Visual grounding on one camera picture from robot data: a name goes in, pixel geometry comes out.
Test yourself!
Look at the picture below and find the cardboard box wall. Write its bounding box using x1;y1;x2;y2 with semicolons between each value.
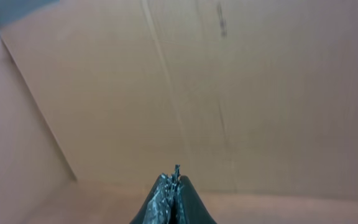
0;0;358;224

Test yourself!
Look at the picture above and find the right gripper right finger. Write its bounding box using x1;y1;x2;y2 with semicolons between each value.
172;165;216;224

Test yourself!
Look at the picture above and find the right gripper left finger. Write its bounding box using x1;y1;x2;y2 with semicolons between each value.
130;174;175;224

